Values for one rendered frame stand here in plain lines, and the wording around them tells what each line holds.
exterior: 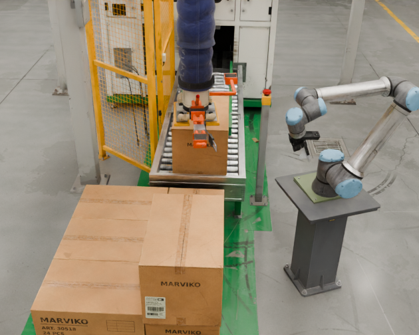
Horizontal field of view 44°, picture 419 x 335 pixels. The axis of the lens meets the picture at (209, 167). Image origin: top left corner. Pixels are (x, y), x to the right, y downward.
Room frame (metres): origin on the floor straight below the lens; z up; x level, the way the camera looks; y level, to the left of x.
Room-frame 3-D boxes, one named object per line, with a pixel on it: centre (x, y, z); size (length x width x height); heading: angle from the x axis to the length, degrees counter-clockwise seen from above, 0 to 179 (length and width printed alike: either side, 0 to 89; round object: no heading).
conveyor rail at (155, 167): (4.32, 0.37, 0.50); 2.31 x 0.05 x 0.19; 178
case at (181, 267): (2.11, 0.12, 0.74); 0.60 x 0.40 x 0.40; 179
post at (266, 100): (3.70, -0.43, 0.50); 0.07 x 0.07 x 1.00; 88
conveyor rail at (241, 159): (4.30, -0.28, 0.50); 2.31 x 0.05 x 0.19; 178
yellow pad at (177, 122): (3.09, 0.19, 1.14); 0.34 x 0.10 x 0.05; 4
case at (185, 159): (3.50, 0.06, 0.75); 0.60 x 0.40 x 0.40; 178
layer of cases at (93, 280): (2.48, 0.41, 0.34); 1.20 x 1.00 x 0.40; 178
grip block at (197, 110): (2.85, 0.08, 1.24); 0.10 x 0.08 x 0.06; 94
